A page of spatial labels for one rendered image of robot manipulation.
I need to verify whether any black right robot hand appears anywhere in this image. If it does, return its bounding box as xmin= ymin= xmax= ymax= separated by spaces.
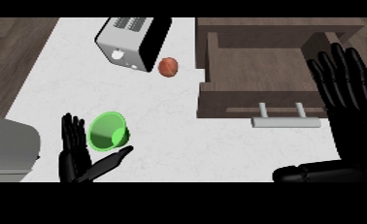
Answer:
xmin=271 ymin=42 xmax=367 ymax=183

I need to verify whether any brown wooden cabinet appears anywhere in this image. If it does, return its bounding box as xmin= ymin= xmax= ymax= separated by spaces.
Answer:
xmin=194 ymin=17 xmax=367 ymax=71

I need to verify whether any grey appliance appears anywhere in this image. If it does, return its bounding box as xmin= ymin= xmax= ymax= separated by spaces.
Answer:
xmin=0 ymin=117 xmax=42 ymax=183

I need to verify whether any open brown wooden drawer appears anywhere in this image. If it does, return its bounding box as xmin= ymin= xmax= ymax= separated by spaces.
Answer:
xmin=196 ymin=31 xmax=347 ymax=119

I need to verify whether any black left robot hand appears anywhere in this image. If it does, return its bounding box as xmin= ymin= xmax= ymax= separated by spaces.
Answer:
xmin=58 ymin=112 xmax=135 ymax=183

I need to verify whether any grey drawer handle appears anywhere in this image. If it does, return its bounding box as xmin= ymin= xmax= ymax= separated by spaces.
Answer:
xmin=252 ymin=102 xmax=322 ymax=129

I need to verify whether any green cup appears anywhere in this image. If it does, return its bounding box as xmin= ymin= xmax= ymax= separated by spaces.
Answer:
xmin=88 ymin=111 xmax=132 ymax=153

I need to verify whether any reddish brown round fruit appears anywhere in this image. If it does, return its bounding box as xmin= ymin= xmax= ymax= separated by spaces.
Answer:
xmin=159 ymin=56 xmax=181 ymax=79

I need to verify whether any silver toaster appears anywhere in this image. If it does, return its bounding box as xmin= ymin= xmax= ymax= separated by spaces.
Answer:
xmin=94 ymin=17 xmax=174 ymax=74

